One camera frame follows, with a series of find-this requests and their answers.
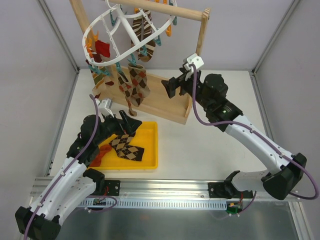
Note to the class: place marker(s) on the teal clothes peg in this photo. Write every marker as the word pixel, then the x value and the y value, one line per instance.
pixel 132 61

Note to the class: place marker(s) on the yellow plastic tray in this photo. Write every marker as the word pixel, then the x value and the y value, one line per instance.
pixel 146 137

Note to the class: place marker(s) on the wooden hanger rack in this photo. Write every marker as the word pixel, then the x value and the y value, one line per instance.
pixel 157 103

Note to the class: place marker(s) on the red hanging sock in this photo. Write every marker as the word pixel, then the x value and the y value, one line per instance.
pixel 102 49

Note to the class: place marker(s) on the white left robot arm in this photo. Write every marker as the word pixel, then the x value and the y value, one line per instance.
pixel 43 219

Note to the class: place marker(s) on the aluminium mounting rail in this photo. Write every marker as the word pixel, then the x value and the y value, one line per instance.
pixel 159 189

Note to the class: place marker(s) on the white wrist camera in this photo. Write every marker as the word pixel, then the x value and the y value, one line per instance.
pixel 193 59
pixel 104 107

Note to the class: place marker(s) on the orange sock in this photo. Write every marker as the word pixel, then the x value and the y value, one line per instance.
pixel 103 150

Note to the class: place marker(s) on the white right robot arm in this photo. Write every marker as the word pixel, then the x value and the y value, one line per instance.
pixel 283 169

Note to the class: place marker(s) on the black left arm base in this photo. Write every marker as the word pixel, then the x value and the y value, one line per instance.
pixel 108 187

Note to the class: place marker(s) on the beige argyle hanging sock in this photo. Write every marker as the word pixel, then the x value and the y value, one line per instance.
pixel 139 80
pixel 126 88

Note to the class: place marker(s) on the brown argyle sock in tray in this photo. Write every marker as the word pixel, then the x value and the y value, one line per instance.
pixel 123 148

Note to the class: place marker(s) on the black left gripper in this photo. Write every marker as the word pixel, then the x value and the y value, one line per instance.
pixel 119 124

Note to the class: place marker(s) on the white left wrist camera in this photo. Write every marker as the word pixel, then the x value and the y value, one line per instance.
pixel 104 107

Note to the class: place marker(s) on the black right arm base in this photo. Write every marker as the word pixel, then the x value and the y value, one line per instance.
pixel 227 191

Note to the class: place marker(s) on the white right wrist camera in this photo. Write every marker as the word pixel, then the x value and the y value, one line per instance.
pixel 193 59

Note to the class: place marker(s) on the white slotted cable duct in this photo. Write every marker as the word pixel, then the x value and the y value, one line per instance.
pixel 156 204

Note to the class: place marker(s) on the brown striped sock pair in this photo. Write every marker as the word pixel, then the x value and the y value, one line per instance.
pixel 142 30

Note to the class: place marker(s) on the white round clip hanger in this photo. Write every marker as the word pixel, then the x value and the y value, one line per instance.
pixel 114 27

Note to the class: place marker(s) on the orange clothes peg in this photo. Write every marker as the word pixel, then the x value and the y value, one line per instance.
pixel 168 31

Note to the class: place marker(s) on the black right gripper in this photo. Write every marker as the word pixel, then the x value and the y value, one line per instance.
pixel 180 86

